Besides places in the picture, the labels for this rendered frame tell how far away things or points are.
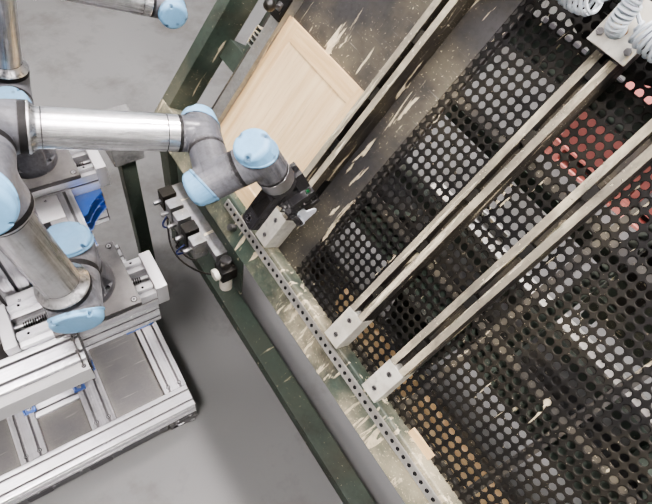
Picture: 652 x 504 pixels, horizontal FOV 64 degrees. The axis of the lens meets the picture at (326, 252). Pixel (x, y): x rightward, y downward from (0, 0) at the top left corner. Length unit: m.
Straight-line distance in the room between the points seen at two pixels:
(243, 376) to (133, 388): 0.50
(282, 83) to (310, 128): 0.20
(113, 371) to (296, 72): 1.37
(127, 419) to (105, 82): 2.25
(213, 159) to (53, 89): 2.77
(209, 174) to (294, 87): 0.81
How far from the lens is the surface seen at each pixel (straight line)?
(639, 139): 1.28
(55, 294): 1.22
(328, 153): 1.59
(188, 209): 2.03
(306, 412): 2.27
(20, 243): 1.07
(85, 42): 4.09
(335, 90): 1.66
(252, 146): 0.98
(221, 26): 2.06
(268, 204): 1.13
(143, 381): 2.29
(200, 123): 1.10
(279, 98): 1.80
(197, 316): 2.62
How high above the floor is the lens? 2.33
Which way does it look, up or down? 55 degrees down
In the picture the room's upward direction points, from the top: 16 degrees clockwise
